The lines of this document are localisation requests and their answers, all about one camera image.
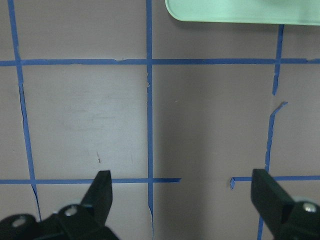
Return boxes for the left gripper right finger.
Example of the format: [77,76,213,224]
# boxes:
[250,168,295,225]

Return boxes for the light green rectangular tray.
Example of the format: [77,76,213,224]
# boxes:
[165,0,320,26]

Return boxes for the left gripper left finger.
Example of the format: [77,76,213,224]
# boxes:
[80,170,112,225]

